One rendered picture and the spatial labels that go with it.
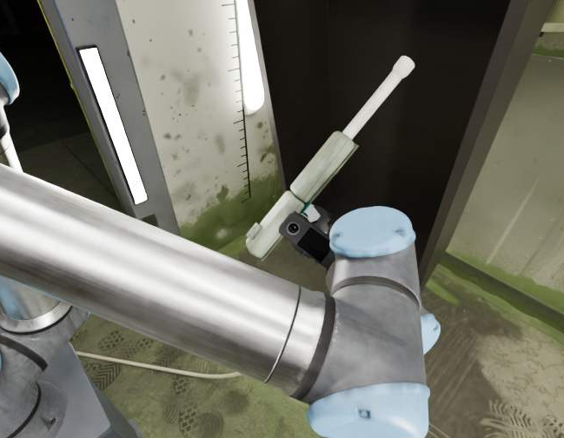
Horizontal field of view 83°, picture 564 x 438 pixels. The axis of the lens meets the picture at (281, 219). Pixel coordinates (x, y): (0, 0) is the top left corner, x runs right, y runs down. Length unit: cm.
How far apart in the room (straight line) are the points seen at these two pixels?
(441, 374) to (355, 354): 151
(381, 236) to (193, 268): 19
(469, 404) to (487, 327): 44
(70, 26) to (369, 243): 118
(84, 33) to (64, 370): 102
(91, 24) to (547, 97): 204
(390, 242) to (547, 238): 177
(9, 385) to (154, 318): 67
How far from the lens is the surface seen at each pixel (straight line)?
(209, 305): 25
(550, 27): 186
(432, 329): 46
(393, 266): 34
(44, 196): 32
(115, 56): 138
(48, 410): 103
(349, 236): 35
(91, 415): 104
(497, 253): 208
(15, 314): 88
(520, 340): 206
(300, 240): 55
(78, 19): 134
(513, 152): 212
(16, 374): 92
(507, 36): 70
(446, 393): 174
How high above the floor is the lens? 152
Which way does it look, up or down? 40 degrees down
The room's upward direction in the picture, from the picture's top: straight up
